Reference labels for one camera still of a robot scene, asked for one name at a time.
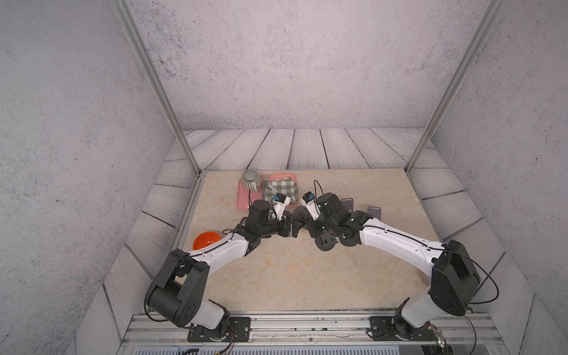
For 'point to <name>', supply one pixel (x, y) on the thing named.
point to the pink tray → (245, 197)
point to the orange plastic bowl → (204, 239)
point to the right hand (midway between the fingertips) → (308, 221)
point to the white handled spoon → (271, 187)
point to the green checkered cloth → (284, 186)
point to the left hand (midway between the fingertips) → (301, 223)
